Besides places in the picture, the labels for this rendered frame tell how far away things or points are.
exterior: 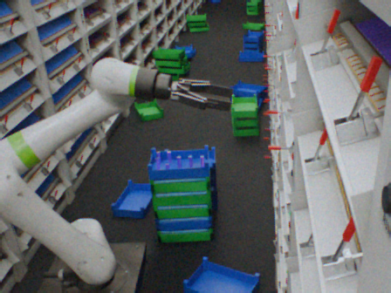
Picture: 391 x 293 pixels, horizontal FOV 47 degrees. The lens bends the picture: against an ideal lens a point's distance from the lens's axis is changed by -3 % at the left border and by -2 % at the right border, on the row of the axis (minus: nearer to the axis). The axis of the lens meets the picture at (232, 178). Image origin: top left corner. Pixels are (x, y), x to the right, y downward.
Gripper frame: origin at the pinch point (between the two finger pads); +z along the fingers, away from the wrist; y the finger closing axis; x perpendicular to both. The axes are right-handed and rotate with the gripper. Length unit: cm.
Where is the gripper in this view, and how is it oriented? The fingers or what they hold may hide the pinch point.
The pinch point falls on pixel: (224, 98)
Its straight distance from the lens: 135.6
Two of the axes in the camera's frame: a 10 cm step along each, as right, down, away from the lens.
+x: 1.8, -8.4, -5.1
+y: -0.6, 5.1, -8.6
